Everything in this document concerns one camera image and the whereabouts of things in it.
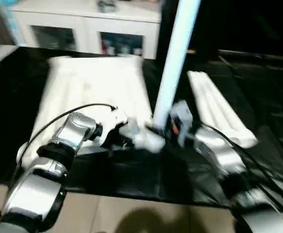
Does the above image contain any silver crumpled object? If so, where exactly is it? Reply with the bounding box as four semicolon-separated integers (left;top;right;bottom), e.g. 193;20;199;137
97;0;118;13

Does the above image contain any white glass-door cabinet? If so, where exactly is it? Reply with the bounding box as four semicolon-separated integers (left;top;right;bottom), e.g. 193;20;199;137
8;0;161;59

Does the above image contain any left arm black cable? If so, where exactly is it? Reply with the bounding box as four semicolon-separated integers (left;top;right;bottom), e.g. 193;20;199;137
15;103;119;163

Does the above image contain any long black bar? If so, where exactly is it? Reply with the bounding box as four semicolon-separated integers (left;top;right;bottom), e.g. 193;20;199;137
219;49;283;61

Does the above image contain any white compartment tray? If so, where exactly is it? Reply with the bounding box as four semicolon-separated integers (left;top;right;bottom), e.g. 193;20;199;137
16;56;164;163

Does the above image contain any black work mat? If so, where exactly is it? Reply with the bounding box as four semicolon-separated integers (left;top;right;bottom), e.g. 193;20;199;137
0;46;283;209

